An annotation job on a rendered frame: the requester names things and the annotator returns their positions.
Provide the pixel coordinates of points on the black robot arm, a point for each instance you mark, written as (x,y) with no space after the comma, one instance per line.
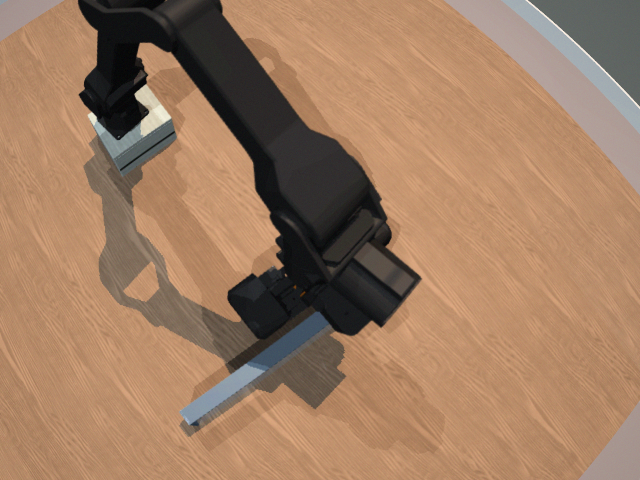
(309,183)

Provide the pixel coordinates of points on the grey l-shaped low wall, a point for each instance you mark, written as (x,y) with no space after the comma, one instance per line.
(254,368)

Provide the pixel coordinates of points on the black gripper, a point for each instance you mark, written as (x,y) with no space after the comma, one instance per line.
(267,302)

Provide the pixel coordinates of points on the clear l-shaped low wall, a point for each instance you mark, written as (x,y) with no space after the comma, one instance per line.
(264,375)

